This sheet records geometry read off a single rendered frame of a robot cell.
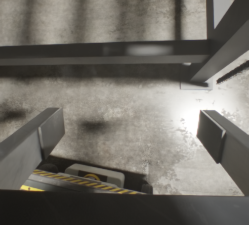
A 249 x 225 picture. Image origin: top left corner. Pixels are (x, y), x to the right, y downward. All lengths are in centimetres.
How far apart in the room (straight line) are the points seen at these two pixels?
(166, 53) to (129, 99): 39
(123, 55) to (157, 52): 11
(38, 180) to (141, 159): 46
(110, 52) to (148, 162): 56
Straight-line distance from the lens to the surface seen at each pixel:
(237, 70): 69
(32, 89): 112
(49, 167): 94
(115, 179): 81
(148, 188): 82
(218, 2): 69
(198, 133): 17
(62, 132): 16
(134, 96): 89
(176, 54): 59
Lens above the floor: 88
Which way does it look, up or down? 79 degrees down
